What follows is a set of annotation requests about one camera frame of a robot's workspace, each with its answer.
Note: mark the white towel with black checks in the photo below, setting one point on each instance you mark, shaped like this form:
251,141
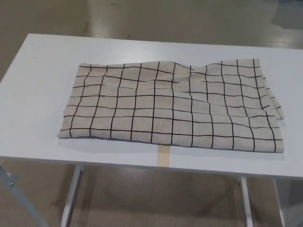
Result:
165,106

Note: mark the white table leg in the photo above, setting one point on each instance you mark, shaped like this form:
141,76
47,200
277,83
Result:
279,203
245,201
71,196

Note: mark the grey metal stand bar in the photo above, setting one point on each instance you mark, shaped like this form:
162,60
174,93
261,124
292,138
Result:
14,190

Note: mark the beige tape strip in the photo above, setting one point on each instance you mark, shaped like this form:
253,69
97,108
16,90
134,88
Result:
163,156

